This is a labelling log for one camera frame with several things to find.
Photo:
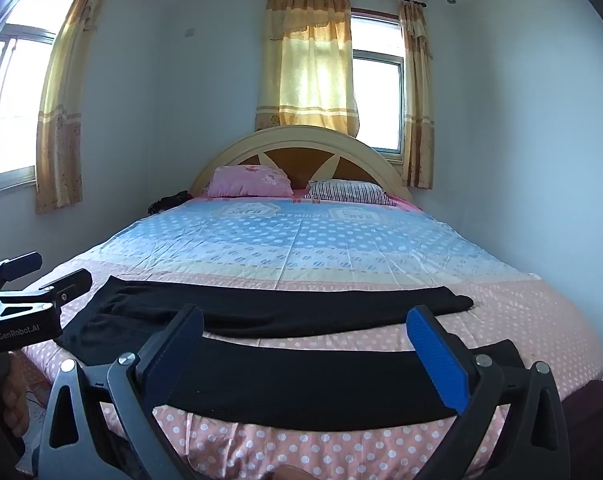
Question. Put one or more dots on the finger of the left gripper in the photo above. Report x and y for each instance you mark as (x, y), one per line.
(18, 267)
(61, 291)

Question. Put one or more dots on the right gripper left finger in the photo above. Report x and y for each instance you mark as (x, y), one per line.
(99, 422)

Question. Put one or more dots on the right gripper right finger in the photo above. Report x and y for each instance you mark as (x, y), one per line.
(533, 443)

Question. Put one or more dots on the black pants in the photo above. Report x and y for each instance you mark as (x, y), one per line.
(230, 375)

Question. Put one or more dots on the black clothing beside bed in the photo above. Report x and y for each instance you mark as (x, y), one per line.
(168, 202)

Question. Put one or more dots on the person's left hand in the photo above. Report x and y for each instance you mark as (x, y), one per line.
(14, 395)

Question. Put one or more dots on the yellow left curtain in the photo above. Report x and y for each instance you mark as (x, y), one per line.
(58, 136)

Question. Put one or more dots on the yellow curtain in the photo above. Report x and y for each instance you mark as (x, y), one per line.
(418, 124)
(58, 136)
(307, 66)

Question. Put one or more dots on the polka dot bed sheet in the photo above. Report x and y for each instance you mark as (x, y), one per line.
(325, 247)

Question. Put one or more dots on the pink pillow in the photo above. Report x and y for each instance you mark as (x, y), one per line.
(249, 180)

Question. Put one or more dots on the left window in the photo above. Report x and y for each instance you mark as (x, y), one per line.
(27, 32)

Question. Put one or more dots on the window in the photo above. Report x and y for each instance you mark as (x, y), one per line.
(27, 32)
(379, 78)

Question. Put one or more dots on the cream wooden headboard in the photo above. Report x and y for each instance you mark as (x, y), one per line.
(307, 154)

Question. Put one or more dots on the striped pillow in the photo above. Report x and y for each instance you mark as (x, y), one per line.
(337, 190)

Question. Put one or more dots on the yellow centre curtain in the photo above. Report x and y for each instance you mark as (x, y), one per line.
(307, 66)

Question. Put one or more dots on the yellow right curtain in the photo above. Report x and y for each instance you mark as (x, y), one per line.
(418, 124)

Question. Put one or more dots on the back window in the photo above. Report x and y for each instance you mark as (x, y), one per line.
(379, 78)

